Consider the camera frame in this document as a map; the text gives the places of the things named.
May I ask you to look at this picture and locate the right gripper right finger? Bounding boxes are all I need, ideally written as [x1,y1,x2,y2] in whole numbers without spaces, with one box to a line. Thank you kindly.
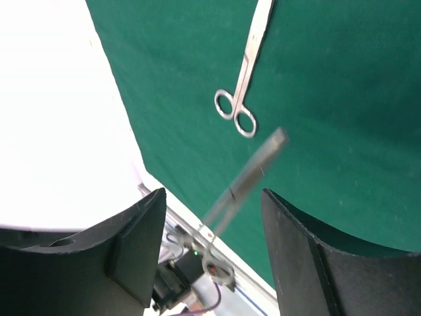
[260,189,420,315]

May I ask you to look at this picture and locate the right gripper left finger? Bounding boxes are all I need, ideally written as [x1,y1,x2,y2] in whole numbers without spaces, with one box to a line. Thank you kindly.
[1,188,166,315]

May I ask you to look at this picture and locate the steel hemostat clamp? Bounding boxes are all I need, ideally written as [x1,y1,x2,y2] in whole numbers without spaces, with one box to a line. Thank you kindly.
[174,127,288,286]

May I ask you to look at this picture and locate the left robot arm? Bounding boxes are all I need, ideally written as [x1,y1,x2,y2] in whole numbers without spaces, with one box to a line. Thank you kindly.
[152,251,204,315]

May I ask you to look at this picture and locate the steel surgical scissors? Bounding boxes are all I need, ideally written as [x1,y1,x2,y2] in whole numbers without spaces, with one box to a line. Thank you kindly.
[214,0,275,138]

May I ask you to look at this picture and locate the green surgical cloth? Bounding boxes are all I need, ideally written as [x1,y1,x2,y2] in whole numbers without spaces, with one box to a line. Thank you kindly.
[87,1,420,283]

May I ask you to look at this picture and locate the aluminium rail frame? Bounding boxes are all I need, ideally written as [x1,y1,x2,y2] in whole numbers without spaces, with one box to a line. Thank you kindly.
[136,182,279,316]

